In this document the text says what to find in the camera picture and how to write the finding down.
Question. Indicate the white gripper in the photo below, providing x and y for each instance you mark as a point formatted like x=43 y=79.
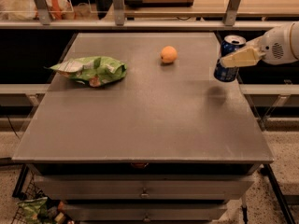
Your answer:
x=276 y=46

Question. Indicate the blue pepsi can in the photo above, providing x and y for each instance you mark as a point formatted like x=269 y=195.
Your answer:
x=226 y=69

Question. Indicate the orange fruit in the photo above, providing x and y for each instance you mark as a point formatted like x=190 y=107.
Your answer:
x=168 y=54

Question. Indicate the green chip bag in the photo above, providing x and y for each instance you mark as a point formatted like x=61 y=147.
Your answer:
x=95 y=71

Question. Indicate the clear plastic container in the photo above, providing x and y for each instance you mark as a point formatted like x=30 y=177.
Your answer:
x=29 y=10

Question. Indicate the orange white snack bag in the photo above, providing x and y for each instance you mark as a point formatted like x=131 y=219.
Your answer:
x=58 y=8

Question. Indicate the grey upper drawer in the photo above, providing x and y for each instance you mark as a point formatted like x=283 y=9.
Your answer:
x=85 y=187

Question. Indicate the grey drawer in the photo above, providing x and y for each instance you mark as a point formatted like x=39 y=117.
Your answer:
x=144 y=212
x=85 y=187

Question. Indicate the grey lower drawer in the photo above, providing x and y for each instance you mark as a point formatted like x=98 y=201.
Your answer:
x=144 y=212

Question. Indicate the green bag in basket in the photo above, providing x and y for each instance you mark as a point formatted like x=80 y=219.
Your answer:
x=35 y=211

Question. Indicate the black wire basket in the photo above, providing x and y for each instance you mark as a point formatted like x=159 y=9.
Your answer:
x=26 y=189

